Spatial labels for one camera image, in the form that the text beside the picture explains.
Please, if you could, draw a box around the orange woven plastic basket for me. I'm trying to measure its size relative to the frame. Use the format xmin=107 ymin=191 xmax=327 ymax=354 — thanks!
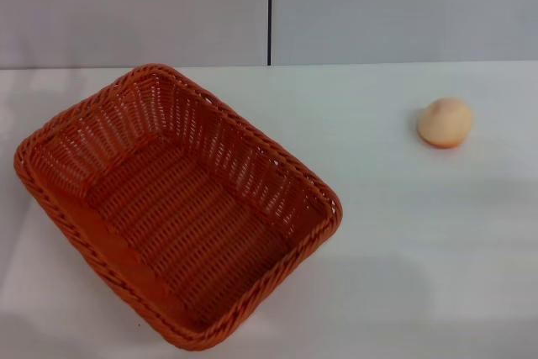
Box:
xmin=13 ymin=63 xmax=344 ymax=353

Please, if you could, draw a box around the pale peach-coloured round fruit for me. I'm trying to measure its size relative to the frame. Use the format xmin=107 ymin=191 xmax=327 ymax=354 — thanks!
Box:
xmin=416 ymin=97 xmax=475 ymax=150

